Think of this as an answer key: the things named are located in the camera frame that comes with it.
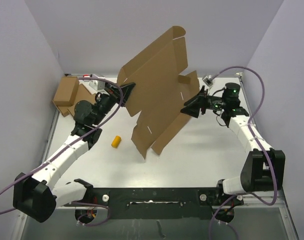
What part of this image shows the yellow foam cylinder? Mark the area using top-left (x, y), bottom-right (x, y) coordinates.
top-left (111, 135), bottom-right (122, 148)

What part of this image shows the purple cable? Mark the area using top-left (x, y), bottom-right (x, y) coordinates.
top-left (0, 77), bottom-right (124, 227)
top-left (208, 66), bottom-right (277, 240)

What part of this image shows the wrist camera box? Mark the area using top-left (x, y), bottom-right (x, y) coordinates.
top-left (202, 75), bottom-right (214, 88)
top-left (83, 73), bottom-right (105, 91)

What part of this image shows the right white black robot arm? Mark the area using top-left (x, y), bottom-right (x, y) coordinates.
top-left (181, 82), bottom-right (285, 205)

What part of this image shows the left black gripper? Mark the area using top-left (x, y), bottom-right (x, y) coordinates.
top-left (92, 80), bottom-right (136, 125)

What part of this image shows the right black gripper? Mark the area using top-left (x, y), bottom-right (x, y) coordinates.
top-left (181, 86), bottom-right (227, 118)

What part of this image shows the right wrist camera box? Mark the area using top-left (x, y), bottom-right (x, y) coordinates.
top-left (202, 75), bottom-right (214, 88)

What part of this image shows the flat cardboard piece underneath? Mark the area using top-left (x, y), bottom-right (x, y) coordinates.
top-left (57, 84), bottom-right (94, 117)

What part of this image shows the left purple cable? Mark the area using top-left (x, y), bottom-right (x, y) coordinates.
top-left (0, 77), bottom-right (124, 227)

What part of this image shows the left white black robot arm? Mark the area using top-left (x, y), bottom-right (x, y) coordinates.
top-left (13, 80), bottom-right (136, 223)

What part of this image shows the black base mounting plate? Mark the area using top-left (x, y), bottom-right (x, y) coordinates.
top-left (80, 187), bottom-right (244, 220)

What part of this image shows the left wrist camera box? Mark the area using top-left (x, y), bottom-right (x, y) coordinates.
top-left (83, 73), bottom-right (105, 91)

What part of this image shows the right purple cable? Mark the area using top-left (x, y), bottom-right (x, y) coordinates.
top-left (208, 66), bottom-right (277, 240)

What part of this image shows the aluminium frame rail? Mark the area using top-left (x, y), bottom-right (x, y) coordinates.
top-left (11, 188), bottom-right (67, 240)

